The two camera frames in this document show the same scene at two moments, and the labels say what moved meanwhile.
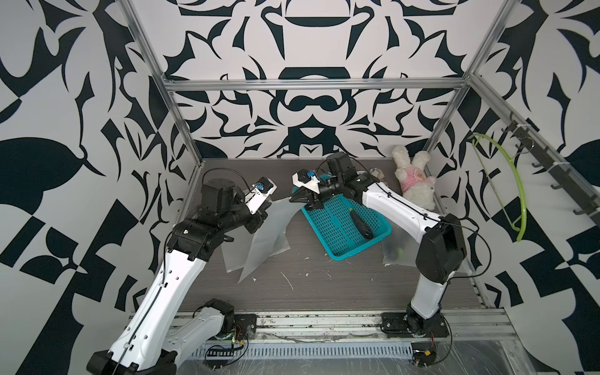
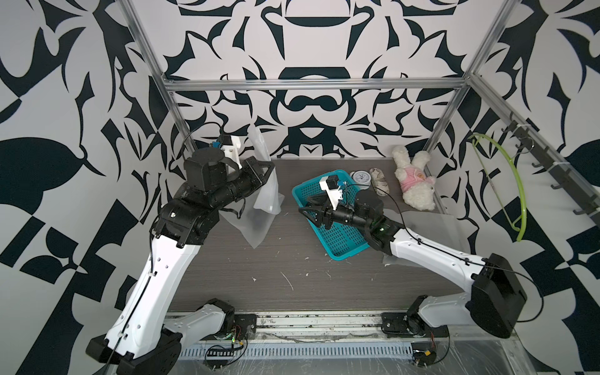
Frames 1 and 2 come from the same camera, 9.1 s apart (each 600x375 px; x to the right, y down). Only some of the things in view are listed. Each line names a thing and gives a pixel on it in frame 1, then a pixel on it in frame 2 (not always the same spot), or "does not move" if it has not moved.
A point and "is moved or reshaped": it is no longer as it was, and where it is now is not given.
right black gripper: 309,195 -> 326,212
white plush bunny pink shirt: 410,175 does not move
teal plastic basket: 333,225 does not move
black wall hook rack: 566,180 does not move
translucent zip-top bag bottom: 251,250 is moved or reshaped
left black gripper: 256,219 -> 248,171
